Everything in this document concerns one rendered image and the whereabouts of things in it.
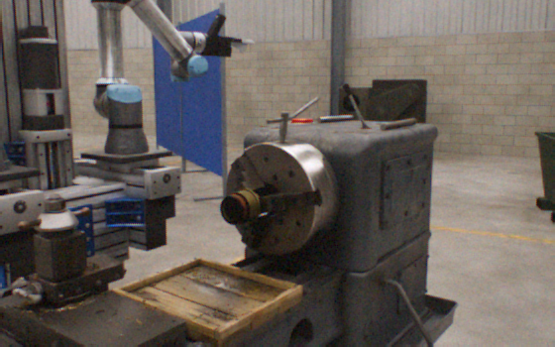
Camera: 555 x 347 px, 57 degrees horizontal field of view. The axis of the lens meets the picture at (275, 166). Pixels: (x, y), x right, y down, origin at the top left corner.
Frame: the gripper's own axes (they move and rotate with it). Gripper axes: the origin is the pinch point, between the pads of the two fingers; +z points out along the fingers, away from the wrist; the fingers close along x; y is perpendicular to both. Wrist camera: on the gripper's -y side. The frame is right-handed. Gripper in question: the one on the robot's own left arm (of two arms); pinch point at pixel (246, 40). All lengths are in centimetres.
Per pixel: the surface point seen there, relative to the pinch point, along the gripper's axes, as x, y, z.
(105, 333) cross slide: 113, 46, -90
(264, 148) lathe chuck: 77, 26, -37
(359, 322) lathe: 99, 74, -14
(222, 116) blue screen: -354, 105, 179
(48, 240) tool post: 95, 35, -95
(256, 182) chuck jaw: 79, 35, -40
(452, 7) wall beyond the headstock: -524, -67, 781
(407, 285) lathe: 88, 75, 18
